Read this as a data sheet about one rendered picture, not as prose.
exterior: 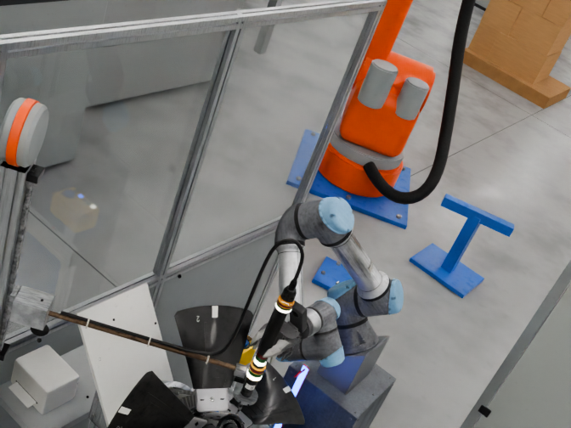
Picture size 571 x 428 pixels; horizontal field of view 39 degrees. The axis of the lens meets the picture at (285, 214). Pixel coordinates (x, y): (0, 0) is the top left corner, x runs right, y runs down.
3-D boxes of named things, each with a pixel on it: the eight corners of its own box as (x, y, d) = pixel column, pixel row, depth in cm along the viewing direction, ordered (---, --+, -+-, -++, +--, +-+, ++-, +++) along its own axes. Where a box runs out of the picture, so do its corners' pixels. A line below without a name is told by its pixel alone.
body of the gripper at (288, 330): (280, 363, 218) (306, 346, 227) (291, 340, 214) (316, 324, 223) (260, 346, 221) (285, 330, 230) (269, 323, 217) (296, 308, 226)
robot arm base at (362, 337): (352, 337, 290) (345, 312, 289) (387, 336, 280) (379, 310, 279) (329, 354, 279) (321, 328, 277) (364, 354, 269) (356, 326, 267)
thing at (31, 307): (3, 321, 210) (8, 297, 205) (13, 305, 216) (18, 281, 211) (42, 333, 211) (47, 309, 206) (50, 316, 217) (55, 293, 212)
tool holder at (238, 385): (224, 399, 219) (234, 375, 214) (228, 381, 225) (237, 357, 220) (255, 408, 220) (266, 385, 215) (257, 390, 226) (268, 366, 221)
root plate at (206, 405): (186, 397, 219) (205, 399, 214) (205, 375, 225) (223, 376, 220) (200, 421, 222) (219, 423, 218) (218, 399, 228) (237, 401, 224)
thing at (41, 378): (0, 386, 250) (4, 362, 244) (42, 365, 262) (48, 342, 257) (33, 421, 243) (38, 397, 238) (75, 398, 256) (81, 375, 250)
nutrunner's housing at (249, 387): (234, 405, 222) (287, 282, 198) (236, 395, 226) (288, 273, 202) (248, 408, 223) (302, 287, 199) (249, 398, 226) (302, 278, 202)
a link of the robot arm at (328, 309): (346, 321, 236) (338, 294, 235) (325, 335, 228) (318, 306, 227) (325, 322, 241) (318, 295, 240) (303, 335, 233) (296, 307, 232)
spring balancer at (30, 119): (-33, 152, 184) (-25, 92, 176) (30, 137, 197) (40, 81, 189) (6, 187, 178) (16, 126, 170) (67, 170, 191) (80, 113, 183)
